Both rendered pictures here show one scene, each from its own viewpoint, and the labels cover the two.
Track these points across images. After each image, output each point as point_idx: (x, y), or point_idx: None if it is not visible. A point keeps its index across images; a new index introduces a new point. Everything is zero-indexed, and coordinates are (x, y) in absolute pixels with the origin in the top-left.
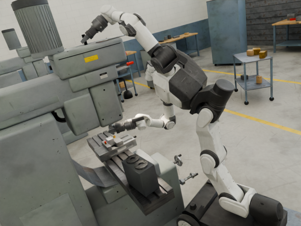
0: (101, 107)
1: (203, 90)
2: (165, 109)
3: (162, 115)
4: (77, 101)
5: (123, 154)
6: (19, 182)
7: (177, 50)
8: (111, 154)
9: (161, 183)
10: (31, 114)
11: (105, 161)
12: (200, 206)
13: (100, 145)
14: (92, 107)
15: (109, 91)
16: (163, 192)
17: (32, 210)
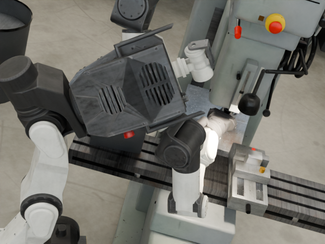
0: (220, 53)
1: (55, 71)
2: None
3: (203, 196)
4: (225, 10)
5: (217, 178)
6: (189, 20)
7: (159, 44)
8: (230, 163)
9: (92, 150)
10: None
11: (228, 158)
12: (50, 240)
13: (295, 186)
14: (218, 37)
15: (226, 42)
16: (77, 139)
17: (178, 55)
